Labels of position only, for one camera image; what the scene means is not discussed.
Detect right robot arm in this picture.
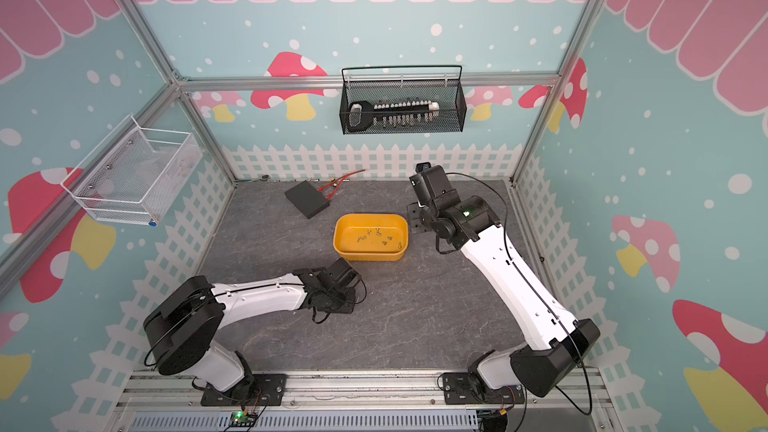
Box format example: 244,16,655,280
409,162,600,397

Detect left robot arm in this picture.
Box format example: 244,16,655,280
143,258,365,407

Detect yellow plastic storage box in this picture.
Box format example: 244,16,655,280
333,213,409,262

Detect black flat box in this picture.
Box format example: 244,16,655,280
284,181,330,219

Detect socket wrench set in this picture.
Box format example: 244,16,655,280
342,100,440,133

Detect green circuit board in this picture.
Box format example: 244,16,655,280
229,411,259,430

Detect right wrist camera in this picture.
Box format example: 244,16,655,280
415,162,432,173

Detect red handled pliers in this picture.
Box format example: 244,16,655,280
318,169,365,200

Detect black wire mesh basket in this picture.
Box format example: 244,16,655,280
339,65,467,135

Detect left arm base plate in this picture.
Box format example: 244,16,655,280
200,374,288,407

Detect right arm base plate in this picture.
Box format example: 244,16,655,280
436,372,525,408

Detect white wire basket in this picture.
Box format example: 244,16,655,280
60,116,203,227

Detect aluminium front rail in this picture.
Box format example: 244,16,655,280
105,369,622,431

